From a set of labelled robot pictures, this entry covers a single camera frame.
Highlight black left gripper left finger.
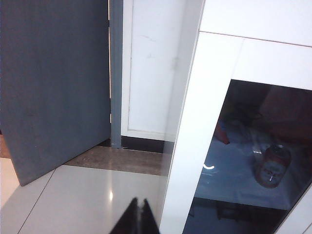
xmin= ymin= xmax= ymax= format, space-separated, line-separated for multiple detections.
xmin=109 ymin=197 xmax=141 ymax=234

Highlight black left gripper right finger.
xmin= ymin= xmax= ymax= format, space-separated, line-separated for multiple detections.
xmin=142 ymin=198 xmax=162 ymax=234

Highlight white glass cabinet door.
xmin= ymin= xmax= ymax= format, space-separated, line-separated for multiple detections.
xmin=159 ymin=31 xmax=312 ymax=234

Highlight red beverage can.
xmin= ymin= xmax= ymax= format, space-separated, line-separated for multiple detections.
xmin=254 ymin=144 xmax=293 ymax=188

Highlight white cabinet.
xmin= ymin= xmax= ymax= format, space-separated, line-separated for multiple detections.
xmin=159 ymin=0 xmax=312 ymax=234

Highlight grey room door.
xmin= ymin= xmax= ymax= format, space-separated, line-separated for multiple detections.
xmin=0 ymin=0 xmax=112 ymax=187

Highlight black baseboard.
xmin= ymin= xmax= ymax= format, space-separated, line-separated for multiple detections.
xmin=120 ymin=135 xmax=176 ymax=154

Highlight grey door frame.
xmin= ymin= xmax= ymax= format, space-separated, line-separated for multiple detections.
xmin=108 ymin=0 xmax=124 ymax=149

